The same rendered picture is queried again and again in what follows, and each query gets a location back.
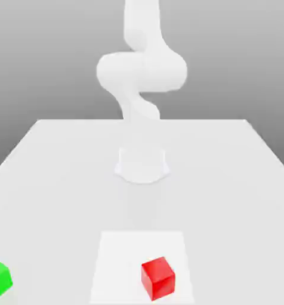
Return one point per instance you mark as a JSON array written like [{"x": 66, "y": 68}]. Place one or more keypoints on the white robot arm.
[{"x": 142, "y": 71}]

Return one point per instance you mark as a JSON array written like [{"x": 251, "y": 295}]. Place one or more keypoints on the small red cube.
[{"x": 158, "y": 277}]

